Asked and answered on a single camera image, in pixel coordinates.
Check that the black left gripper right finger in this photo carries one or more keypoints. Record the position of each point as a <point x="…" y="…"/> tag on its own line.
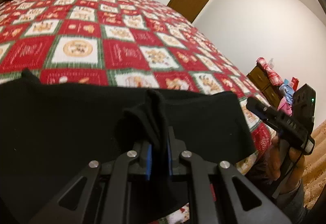
<point x="175" y="148"/>

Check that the black pants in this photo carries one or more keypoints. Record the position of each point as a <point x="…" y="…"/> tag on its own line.
<point x="49" y="133"/>

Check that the grey right sleeve forearm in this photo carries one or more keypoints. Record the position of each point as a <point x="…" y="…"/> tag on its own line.
<point x="292" y="204"/>

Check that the person right hand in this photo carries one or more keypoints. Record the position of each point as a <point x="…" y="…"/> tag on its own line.
<point x="274" y="165"/>

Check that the red christmas patchwork bedspread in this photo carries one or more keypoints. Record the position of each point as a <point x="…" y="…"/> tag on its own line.
<point x="119" y="43"/>

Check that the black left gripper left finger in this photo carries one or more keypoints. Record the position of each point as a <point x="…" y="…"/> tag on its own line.
<point x="141" y="166"/>

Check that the dark wooden dresser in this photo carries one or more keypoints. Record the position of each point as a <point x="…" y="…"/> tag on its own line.
<point x="260" y="79"/>

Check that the red white striped cloth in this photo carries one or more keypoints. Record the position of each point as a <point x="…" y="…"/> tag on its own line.
<point x="273" y="76"/>

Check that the colourful clothes pile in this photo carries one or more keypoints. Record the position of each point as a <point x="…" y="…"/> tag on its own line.
<point x="287" y="89"/>

